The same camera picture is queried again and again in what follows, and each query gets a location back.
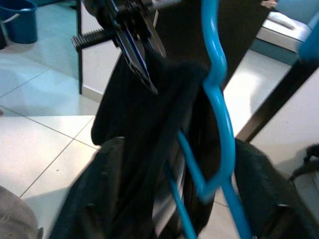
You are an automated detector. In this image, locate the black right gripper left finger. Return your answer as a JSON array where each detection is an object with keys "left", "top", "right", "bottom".
[{"left": 49, "top": 136, "right": 127, "bottom": 239}]

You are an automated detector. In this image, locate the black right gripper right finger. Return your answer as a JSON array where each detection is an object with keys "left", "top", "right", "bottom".
[{"left": 233, "top": 138, "right": 319, "bottom": 239}]

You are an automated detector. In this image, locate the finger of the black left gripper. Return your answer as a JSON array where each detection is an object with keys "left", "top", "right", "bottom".
[
  {"left": 142, "top": 17, "right": 167, "bottom": 60},
  {"left": 116, "top": 24, "right": 160, "bottom": 95}
]

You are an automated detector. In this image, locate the black printed T-shirt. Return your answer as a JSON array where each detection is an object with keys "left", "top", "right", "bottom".
[{"left": 91, "top": 47, "right": 225, "bottom": 239}]

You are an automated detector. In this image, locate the blue plastic clothes hanger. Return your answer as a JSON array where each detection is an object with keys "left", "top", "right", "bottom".
[{"left": 163, "top": 0, "right": 254, "bottom": 239}]

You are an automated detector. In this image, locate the grey ottoman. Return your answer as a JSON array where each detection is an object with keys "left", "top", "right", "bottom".
[{"left": 294, "top": 171, "right": 319, "bottom": 220}]

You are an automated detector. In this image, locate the blue bucket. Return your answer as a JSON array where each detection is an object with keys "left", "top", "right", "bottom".
[{"left": 0, "top": 0, "right": 38, "bottom": 45}]

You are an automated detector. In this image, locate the white mattress bed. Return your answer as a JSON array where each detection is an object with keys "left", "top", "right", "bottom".
[{"left": 255, "top": 9, "right": 314, "bottom": 66}]

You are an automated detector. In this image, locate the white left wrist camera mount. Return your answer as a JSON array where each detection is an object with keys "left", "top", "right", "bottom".
[{"left": 147, "top": 0, "right": 181, "bottom": 10}]

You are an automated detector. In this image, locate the black strap bundle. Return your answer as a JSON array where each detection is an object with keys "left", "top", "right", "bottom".
[{"left": 289, "top": 143, "right": 319, "bottom": 182}]

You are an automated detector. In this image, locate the black door frame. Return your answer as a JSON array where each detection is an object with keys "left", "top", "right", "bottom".
[{"left": 235, "top": 57, "right": 319, "bottom": 143}]

